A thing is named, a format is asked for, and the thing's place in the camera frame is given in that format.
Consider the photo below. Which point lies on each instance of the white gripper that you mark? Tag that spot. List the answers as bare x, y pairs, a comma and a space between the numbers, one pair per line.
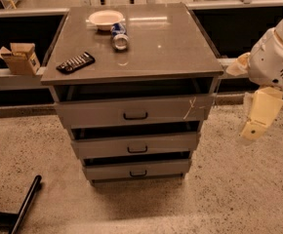
272, 62

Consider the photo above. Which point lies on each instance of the grey top drawer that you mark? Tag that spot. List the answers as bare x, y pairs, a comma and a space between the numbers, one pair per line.
133, 111

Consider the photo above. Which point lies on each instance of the grey drawer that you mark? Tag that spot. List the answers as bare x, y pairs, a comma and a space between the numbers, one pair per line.
133, 111
134, 145
130, 170

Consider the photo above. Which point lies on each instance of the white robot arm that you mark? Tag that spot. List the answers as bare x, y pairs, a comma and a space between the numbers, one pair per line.
264, 67

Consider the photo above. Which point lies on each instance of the grey middle drawer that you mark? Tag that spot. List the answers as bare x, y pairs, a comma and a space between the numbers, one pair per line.
134, 145

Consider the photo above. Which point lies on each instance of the grey drawer cabinet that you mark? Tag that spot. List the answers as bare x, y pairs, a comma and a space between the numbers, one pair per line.
167, 56

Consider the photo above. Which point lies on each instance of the grey bottom drawer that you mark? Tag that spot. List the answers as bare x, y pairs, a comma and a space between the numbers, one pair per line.
130, 170

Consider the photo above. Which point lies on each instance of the open cardboard box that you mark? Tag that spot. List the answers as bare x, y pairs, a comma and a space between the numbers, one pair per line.
21, 58

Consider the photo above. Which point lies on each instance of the blue white soda can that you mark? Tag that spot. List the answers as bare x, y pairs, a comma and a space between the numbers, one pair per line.
120, 39

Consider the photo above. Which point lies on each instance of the white bowl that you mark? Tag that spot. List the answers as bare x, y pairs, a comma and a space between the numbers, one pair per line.
103, 20

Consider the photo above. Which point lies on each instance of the black snack bag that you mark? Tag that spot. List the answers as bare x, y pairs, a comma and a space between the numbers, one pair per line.
73, 64

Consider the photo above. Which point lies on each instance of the black metal bar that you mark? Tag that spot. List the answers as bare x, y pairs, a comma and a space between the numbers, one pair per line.
12, 221

